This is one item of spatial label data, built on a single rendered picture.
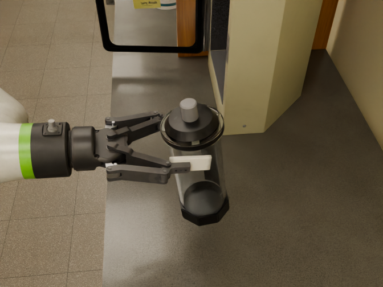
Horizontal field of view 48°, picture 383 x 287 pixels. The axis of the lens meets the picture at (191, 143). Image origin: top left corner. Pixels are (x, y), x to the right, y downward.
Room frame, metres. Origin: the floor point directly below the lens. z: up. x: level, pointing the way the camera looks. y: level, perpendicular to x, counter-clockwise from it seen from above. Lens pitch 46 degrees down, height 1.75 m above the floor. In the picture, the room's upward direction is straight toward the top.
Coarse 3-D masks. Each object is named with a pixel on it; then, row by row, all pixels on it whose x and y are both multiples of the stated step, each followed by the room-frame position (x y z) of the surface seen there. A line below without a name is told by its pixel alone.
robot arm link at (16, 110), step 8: (0, 88) 0.63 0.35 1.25; (0, 96) 0.60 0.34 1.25; (8, 96) 0.62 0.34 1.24; (0, 104) 0.59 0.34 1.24; (8, 104) 0.60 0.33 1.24; (16, 104) 0.61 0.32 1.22; (8, 112) 0.57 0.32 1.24; (16, 112) 0.59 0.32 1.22; (24, 112) 0.61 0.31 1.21; (16, 120) 0.56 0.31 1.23; (24, 120) 0.59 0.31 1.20
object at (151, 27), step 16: (128, 0) 1.13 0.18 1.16; (144, 0) 1.12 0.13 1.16; (160, 0) 1.12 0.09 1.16; (176, 0) 1.12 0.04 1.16; (192, 0) 1.12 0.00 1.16; (112, 16) 1.13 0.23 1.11; (128, 16) 1.13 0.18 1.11; (144, 16) 1.13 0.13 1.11; (160, 16) 1.12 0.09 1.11; (176, 16) 1.12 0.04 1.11; (192, 16) 1.12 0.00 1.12; (112, 32) 1.13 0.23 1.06; (128, 32) 1.13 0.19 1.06; (144, 32) 1.13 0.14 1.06; (160, 32) 1.12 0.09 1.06; (176, 32) 1.12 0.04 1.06; (192, 32) 1.12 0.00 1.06
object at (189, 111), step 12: (180, 108) 0.53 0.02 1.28; (192, 108) 0.52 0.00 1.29; (204, 108) 0.55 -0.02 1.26; (168, 120) 0.53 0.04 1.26; (180, 120) 0.53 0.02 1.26; (192, 120) 0.52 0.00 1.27; (204, 120) 0.52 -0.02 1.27; (216, 120) 0.53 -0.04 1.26; (168, 132) 0.51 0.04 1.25; (180, 132) 0.50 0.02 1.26; (192, 132) 0.50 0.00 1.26; (204, 132) 0.50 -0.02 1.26
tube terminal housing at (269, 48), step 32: (256, 0) 0.82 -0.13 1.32; (288, 0) 0.83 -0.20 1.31; (320, 0) 0.97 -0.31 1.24; (256, 32) 0.82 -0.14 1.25; (288, 32) 0.86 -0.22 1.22; (256, 64) 0.82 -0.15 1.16; (288, 64) 0.88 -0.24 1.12; (224, 96) 0.83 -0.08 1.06; (256, 96) 0.82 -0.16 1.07; (288, 96) 0.91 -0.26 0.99; (256, 128) 0.82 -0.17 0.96
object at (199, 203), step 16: (160, 128) 0.53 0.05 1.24; (224, 128) 0.53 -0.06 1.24; (176, 144) 0.48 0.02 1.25; (192, 144) 0.48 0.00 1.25; (176, 176) 0.51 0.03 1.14; (192, 176) 0.48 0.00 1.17; (208, 176) 0.49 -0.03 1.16; (224, 176) 0.52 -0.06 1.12; (192, 192) 0.48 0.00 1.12; (208, 192) 0.48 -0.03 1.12; (224, 192) 0.51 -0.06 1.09; (192, 208) 0.48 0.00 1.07; (208, 208) 0.48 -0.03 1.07
